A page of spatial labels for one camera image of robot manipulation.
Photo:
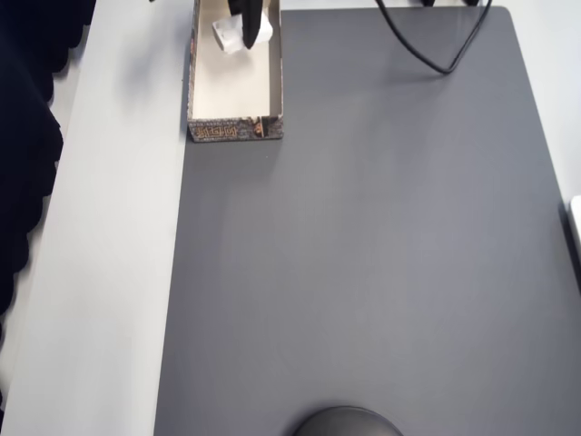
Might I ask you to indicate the white rectangular block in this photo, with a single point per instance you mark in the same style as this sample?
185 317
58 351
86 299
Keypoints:
227 34

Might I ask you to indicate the stone-print cardboard box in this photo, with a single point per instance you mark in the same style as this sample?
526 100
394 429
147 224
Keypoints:
236 131

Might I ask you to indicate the navy blue curtain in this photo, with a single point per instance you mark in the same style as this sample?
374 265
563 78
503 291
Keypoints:
22 136

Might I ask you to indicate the grey desk mat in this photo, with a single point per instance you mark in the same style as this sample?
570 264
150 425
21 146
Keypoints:
340 272

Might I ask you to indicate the black round-base camera stand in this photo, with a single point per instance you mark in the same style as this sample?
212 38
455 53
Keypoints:
347 422

